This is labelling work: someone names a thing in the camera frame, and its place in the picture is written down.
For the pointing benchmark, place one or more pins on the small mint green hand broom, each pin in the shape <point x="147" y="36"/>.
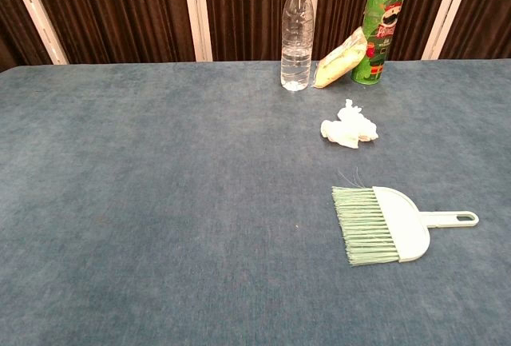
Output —
<point x="403" y="222"/>

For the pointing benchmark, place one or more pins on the crumpled white tissue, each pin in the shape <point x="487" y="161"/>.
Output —
<point x="347" y="130"/>

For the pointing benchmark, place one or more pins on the blue table cover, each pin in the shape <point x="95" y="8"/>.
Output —
<point x="159" y="202"/>

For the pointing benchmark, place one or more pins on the clear plastic water bottle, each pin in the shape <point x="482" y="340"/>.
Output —
<point x="295" y="42"/>

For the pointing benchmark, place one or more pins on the yellowish snack bag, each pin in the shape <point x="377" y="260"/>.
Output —
<point x="339" y="64"/>

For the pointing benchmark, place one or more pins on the green Pringles can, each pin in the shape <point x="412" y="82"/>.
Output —
<point x="379" y="42"/>

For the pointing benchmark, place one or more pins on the white frame post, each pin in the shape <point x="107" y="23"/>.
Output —
<point x="197" y="14"/>
<point x="36" y="14"/>
<point x="447" y="10"/>
<point x="316" y="2"/>

